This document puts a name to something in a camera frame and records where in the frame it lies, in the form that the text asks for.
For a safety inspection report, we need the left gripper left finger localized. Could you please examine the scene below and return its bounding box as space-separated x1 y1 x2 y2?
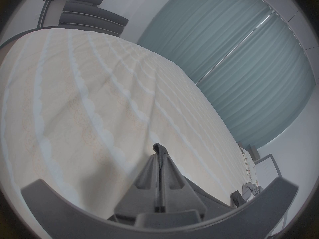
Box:
114 155 160 215

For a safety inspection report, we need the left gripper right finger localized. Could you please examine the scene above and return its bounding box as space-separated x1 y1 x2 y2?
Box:
160 155 208 213

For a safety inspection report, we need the black T-shirt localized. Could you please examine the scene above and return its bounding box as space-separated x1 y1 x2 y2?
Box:
153 143 247 208

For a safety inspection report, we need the pile of clothes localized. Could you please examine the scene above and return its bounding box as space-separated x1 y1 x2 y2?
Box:
242 182 264 201

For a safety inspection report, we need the bed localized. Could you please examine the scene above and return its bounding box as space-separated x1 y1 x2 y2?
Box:
0 27 283 221

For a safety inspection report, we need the white printed pillow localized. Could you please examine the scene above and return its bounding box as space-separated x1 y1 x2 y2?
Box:
239 147 260 186

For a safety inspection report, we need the grey bedside table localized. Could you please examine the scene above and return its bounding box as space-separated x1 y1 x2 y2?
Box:
238 141 260 160

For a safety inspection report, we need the blue-green curtain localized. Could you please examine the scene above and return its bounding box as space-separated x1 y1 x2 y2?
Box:
196 12 315 147
137 0 274 84

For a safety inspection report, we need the black chest of drawers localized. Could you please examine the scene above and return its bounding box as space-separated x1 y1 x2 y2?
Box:
37 0 129 37

